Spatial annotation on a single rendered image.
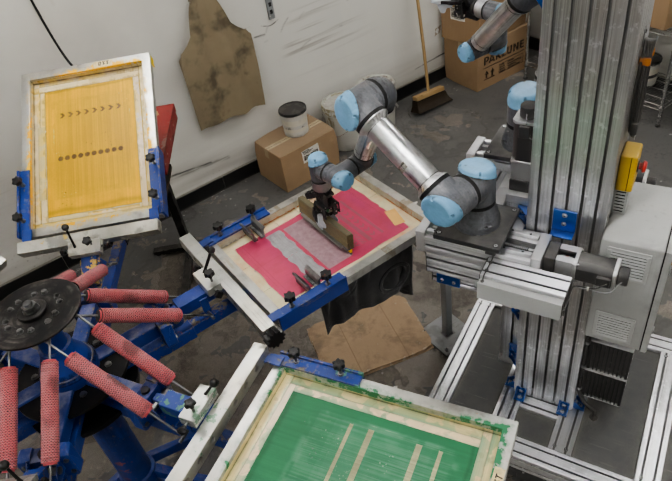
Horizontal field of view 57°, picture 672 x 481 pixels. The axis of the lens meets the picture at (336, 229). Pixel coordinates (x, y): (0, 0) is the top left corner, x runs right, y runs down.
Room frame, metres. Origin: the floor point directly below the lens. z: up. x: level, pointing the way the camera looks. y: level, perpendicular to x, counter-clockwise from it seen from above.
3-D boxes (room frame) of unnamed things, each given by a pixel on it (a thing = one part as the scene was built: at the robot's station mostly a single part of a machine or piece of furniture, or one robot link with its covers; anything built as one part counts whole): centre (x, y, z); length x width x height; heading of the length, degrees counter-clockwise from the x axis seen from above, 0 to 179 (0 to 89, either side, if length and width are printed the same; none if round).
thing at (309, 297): (1.62, 0.13, 0.97); 0.30 x 0.05 x 0.07; 120
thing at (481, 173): (1.56, -0.46, 1.42); 0.13 x 0.12 x 0.14; 127
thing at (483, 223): (1.56, -0.46, 1.31); 0.15 x 0.15 x 0.10
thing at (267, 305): (1.98, 0.06, 0.97); 0.79 x 0.58 x 0.04; 120
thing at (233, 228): (2.10, 0.41, 0.97); 0.30 x 0.05 x 0.07; 120
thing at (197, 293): (1.70, 0.55, 1.02); 0.17 x 0.06 x 0.05; 120
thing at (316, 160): (1.98, 0.02, 1.30); 0.09 x 0.08 x 0.11; 37
